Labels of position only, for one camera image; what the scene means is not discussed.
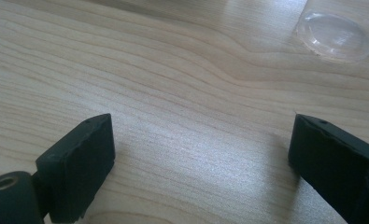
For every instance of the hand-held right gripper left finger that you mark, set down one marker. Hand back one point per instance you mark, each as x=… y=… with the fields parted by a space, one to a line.
x=79 y=165

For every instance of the clear plastic cup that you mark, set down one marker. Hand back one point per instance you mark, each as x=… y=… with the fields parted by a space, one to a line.
x=337 y=35

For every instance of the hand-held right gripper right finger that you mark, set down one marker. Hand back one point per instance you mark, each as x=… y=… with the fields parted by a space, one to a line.
x=337 y=165

